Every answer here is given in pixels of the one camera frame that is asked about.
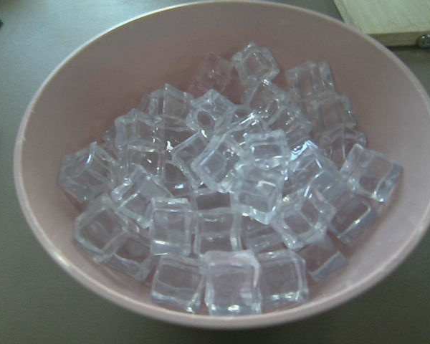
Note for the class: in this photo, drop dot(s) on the pink bowl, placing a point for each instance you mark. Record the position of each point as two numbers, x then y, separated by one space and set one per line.
106 77

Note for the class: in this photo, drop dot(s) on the pile of clear ice cubes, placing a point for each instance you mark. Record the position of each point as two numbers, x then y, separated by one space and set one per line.
234 195

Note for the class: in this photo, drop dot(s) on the wooden cutting board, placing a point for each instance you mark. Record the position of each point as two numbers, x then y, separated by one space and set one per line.
392 23

